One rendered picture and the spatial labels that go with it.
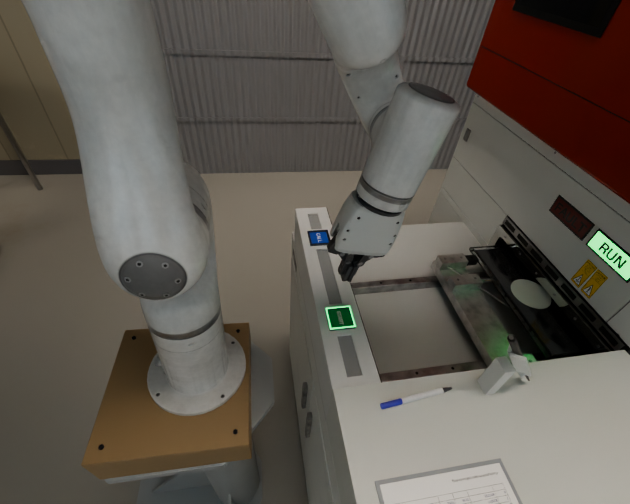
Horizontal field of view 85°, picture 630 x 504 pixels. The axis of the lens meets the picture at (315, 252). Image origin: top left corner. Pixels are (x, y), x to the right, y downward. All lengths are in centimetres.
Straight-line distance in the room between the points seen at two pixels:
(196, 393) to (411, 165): 55
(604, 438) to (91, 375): 184
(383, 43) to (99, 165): 31
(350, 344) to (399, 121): 44
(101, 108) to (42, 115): 288
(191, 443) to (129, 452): 10
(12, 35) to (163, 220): 277
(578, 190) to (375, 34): 72
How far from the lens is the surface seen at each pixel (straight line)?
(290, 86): 279
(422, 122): 45
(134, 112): 39
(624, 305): 97
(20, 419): 201
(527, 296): 106
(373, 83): 53
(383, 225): 54
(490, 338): 94
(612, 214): 96
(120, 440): 75
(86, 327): 215
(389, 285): 99
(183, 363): 65
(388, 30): 40
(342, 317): 75
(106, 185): 41
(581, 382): 87
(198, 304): 56
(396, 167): 47
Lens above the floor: 156
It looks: 43 degrees down
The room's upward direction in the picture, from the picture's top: 5 degrees clockwise
